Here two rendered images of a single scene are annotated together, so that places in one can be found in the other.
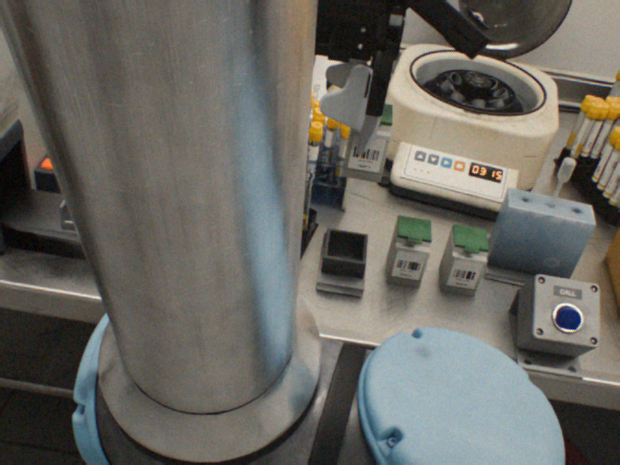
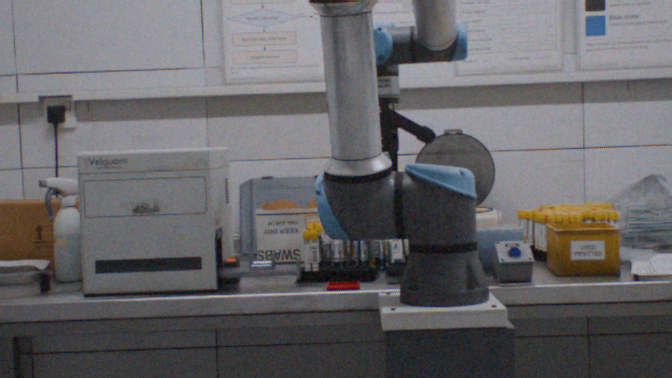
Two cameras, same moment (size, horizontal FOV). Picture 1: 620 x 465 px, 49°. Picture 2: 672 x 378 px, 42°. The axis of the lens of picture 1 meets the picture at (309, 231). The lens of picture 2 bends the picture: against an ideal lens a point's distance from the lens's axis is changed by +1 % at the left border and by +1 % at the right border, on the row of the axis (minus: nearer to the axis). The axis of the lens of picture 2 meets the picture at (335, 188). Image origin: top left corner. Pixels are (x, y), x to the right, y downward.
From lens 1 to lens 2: 1.26 m
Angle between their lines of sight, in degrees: 36
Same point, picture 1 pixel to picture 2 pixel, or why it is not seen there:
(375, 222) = not seen: hidden behind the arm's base
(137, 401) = (341, 165)
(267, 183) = (370, 65)
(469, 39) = (426, 134)
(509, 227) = (481, 242)
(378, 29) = (388, 136)
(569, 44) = (510, 207)
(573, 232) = (514, 236)
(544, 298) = (501, 248)
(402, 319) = not seen: hidden behind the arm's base
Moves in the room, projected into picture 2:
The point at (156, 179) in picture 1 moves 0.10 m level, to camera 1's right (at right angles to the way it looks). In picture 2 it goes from (353, 60) to (416, 57)
